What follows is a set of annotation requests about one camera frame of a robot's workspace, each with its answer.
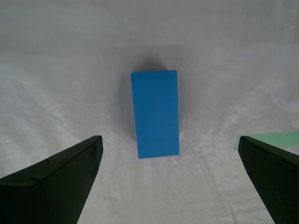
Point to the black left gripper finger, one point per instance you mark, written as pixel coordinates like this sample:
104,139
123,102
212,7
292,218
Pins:
278,182
46,193

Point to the blue rectangular block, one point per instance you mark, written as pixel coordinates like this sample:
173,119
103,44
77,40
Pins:
155,114

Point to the long green tape strip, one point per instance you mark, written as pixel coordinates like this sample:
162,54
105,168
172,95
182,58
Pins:
268,137

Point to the white woven table cloth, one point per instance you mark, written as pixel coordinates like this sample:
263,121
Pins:
58,81

